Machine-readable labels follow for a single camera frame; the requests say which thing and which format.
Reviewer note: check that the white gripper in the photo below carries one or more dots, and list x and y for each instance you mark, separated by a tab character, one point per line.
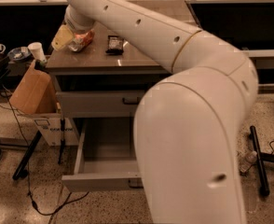
71	27

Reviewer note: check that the red coke can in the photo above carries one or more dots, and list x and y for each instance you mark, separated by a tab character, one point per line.
81	41

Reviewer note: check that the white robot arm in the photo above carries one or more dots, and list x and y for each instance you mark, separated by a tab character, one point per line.
186	126

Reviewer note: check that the grey drawer cabinet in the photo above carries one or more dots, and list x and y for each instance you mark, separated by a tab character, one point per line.
93	69

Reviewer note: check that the grey top drawer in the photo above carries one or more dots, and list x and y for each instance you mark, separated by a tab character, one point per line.
99	104

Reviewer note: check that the open grey middle drawer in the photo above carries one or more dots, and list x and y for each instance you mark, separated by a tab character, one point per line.
105	158

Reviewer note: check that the white paper cup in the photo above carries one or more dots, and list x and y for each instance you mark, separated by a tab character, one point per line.
37	51

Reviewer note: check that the blue plate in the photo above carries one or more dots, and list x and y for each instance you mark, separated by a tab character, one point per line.
19	55

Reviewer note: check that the brown cardboard box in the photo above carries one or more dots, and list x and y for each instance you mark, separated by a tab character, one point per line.
35	93

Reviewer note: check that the white printed cardboard box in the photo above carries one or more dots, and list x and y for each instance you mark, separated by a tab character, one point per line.
55	127

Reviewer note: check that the black table leg left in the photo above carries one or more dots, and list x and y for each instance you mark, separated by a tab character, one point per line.
22	170

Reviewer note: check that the black table leg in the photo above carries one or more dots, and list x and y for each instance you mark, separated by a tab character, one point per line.
22	170
264	186

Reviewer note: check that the clear plastic bottle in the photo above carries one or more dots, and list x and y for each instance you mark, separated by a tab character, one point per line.
248	161

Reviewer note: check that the black table leg right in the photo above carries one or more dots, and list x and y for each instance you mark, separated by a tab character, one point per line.
264	186

